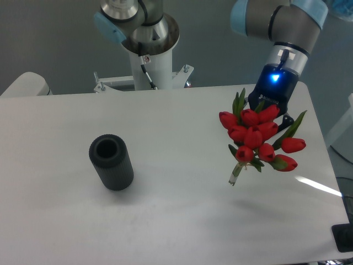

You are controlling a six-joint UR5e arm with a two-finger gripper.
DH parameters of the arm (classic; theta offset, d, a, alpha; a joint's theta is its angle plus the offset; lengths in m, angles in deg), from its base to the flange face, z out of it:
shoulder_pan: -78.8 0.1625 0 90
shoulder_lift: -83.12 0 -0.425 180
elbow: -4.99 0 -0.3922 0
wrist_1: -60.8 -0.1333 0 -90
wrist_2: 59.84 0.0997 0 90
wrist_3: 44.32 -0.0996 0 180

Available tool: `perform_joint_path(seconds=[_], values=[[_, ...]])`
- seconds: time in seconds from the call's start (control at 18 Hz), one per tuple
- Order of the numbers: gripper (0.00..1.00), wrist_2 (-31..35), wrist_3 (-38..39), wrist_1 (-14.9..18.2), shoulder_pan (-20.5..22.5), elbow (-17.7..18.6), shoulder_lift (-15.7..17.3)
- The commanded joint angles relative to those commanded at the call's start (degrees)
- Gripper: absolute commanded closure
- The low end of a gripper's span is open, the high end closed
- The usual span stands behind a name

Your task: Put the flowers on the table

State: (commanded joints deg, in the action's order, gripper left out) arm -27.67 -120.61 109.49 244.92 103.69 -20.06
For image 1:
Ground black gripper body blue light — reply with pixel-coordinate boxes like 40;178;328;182
248;65;298;116

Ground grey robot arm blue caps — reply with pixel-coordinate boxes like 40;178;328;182
230;0;328;131

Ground black ribbed cylindrical vase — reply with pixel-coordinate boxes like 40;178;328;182
89;134;134;191

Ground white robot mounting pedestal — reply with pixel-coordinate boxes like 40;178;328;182
94;52;194;93

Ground white rounded object left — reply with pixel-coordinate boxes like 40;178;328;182
1;72;53;98

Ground red tulip bouquet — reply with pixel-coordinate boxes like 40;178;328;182
219;89;306;185

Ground white furniture right edge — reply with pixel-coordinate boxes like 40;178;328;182
325;94;352;165

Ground black device table edge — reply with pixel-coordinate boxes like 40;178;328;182
331;224;352;253

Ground blue object top right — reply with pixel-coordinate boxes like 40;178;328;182
327;0;352;22

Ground grey second robot arm base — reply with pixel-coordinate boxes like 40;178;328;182
93;1;180;56

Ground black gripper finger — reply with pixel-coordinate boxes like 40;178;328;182
277;113;294;133

